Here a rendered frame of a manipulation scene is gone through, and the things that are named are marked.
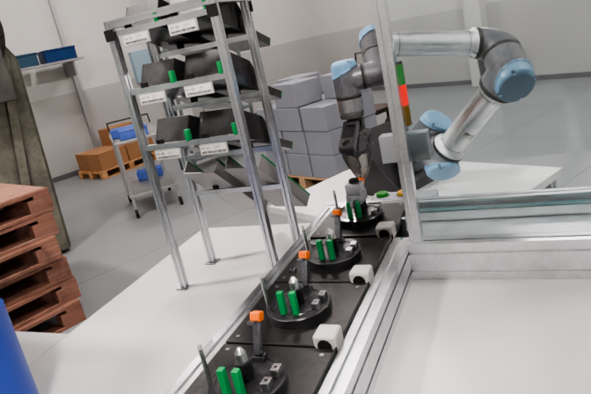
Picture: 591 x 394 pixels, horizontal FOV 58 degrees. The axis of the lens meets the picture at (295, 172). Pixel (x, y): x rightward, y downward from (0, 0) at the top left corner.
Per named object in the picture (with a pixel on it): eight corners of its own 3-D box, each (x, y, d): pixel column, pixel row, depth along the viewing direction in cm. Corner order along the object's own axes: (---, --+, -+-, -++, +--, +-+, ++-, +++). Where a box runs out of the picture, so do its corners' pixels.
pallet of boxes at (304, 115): (386, 170, 540) (368, 65, 514) (339, 193, 499) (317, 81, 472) (317, 164, 619) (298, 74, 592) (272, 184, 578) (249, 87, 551)
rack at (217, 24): (210, 259, 181) (145, 18, 161) (310, 257, 166) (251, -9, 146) (176, 290, 163) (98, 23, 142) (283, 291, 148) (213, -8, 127)
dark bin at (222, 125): (259, 151, 174) (259, 128, 174) (292, 149, 166) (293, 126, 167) (198, 137, 150) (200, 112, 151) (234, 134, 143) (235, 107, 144)
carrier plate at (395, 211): (336, 211, 174) (334, 205, 173) (409, 207, 164) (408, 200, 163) (310, 244, 153) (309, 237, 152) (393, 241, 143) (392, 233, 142)
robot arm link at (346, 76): (359, 58, 150) (329, 64, 151) (365, 97, 153) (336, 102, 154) (357, 56, 158) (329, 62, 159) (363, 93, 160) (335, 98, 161)
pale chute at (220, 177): (236, 208, 186) (239, 197, 188) (266, 209, 179) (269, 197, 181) (182, 173, 166) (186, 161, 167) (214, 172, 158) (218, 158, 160)
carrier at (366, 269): (309, 245, 151) (300, 205, 148) (392, 243, 141) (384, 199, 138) (274, 289, 130) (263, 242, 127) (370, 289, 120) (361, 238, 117)
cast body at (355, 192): (353, 198, 160) (349, 176, 158) (368, 197, 158) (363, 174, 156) (345, 208, 153) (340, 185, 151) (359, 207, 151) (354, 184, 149)
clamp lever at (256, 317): (256, 352, 98) (254, 310, 98) (266, 353, 97) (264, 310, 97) (246, 357, 94) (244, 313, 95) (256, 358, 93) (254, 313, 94)
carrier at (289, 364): (226, 351, 108) (210, 296, 105) (337, 358, 99) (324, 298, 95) (155, 441, 87) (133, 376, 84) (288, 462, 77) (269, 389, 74)
